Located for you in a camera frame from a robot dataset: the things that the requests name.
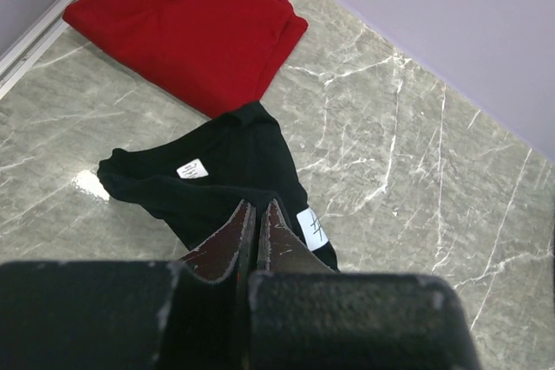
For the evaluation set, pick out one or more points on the black t shirt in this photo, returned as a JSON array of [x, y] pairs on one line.
[[195, 183]]

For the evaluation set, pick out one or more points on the folded red t shirt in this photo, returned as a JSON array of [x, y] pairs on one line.
[[215, 55]]

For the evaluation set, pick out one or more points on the aluminium rail left edge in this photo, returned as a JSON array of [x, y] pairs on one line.
[[22, 55]]

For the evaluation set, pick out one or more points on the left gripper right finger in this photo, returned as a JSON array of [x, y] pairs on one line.
[[306, 316]]

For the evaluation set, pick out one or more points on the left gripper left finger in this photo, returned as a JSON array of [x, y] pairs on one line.
[[186, 314]]

